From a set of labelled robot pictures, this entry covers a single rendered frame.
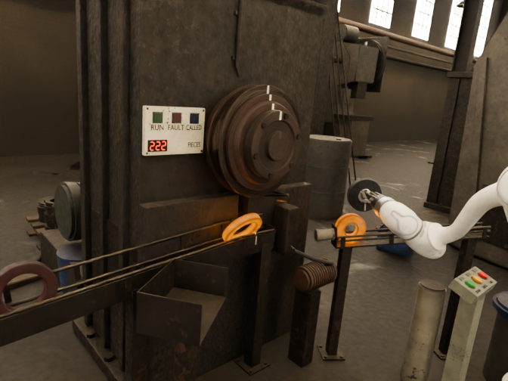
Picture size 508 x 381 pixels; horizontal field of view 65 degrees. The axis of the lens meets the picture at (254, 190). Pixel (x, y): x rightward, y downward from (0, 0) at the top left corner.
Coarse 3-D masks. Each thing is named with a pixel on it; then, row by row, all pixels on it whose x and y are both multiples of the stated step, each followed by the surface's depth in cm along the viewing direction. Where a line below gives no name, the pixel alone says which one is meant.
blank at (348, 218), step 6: (342, 216) 194; (348, 216) 192; (354, 216) 193; (336, 222) 194; (342, 222) 193; (348, 222) 193; (354, 222) 193; (360, 222) 194; (342, 228) 193; (360, 228) 195; (342, 234) 194; (348, 234) 197; (354, 234) 195
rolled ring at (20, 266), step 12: (12, 264) 116; (24, 264) 117; (36, 264) 119; (0, 276) 113; (12, 276) 115; (48, 276) 122; (0, 288) 114; (48, 288) 123; (0, 300) 114; (36, 300) 124; (0, 312) 115
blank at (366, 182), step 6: (360, 180) 178; (366, 180) 177; (372, 180) 178; (354, 186) 177; (360, 186) 178; (366, 186) 178; (372, 186) 178; (378, 186) 178; (348, 192) 179; (354, 192) 178; (378, 192) 179; (348, 198) 179; (354, 198) 179; (354, 204) 180; (360, 204) 180; (366, 204) 181; (360, 210) 181; (366, 210) 181
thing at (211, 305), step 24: (168, 264) 137; (192, 264) 141; (144, 288) 122; (168, 288) 140; (192, 288) 143; (216, 288) 141; (144, 312) 118; (168, 312) 117; (192, 312) 115; (216, 312) 132; (168, 336) 118; (192, 336) 116; (192, 360) 135
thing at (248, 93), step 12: (240, 96) 153; (252, 96) 157; (288, 96) 170; (228, 108) 151; (216, 120) 154; (228, 120) 151; (216, 132) 153; (300, 132) 180; (216, 144) 153; (216, 156) 155; (216, 168) 159; (228, 168) 157; (228, 180) 158; (240, 192) 164; (252, 192) 169; (264, 192) 174
